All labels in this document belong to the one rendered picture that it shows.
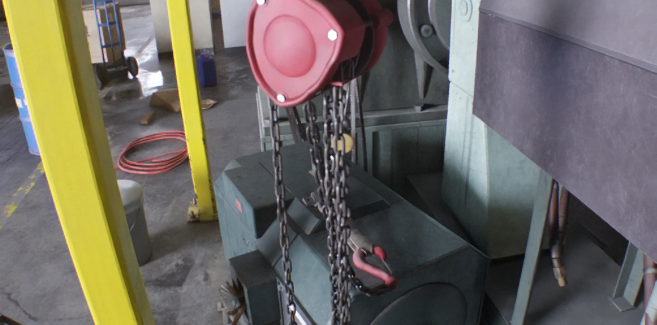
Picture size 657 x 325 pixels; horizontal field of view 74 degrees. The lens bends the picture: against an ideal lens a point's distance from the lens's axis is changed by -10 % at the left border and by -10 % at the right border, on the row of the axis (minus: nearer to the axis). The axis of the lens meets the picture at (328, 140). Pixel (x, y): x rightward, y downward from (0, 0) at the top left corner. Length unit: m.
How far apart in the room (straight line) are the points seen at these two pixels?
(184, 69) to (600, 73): 2.08
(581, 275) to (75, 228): 1.28
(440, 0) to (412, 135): 0.59
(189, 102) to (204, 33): 4.34
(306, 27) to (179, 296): 1.90
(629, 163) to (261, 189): 0.86
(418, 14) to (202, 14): 5.53
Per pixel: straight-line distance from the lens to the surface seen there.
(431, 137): 1.90
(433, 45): 1.57
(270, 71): 0.63
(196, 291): 2.36
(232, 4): 6.75
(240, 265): 1.19
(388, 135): 1.84
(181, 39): 2.54
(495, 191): 1.41
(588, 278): 1.51
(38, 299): 2.62
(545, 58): 1.01
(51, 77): 0.87
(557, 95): 0.98
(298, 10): 0.59
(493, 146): 1.38
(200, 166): 2.76
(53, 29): 0.85
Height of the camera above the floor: 1.48
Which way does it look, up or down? 23 degrees down
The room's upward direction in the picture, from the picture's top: 2 degrees counter-clockwise
